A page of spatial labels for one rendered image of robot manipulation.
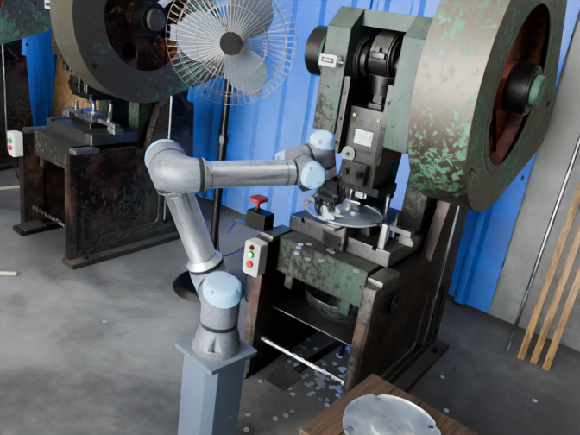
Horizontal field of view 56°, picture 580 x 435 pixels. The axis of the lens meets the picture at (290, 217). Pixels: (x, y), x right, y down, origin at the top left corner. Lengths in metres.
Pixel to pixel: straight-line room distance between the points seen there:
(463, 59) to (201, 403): 1.25
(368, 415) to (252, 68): 1.57
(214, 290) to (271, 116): 2.31
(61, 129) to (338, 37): 1.85
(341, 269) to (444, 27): 0.91
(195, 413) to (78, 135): 1.86
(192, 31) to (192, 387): 1.53
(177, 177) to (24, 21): 3.23
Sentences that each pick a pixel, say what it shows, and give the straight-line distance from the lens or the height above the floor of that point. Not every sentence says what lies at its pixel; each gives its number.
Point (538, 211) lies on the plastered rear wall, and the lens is 3.15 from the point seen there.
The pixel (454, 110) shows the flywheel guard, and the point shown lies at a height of 1.27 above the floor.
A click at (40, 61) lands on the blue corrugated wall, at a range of 5.92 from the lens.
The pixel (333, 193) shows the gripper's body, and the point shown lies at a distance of 1.82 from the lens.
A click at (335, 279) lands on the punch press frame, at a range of 2.04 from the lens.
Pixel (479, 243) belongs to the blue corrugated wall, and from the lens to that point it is 3.23.
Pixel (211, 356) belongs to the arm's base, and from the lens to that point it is 1.72.
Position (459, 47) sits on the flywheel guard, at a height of 1.43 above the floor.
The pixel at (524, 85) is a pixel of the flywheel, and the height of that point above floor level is 1.35.
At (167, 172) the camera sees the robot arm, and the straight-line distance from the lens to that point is 1.49.
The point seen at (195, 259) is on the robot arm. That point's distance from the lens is 1.73.
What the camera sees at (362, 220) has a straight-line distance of 2.03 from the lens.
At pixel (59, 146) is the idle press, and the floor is 0.61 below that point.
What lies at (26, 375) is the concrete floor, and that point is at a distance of 2.45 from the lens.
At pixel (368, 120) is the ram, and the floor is 1.13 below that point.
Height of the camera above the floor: 1.46
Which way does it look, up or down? 20 degrees down
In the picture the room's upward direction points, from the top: 8 degrees clockwise
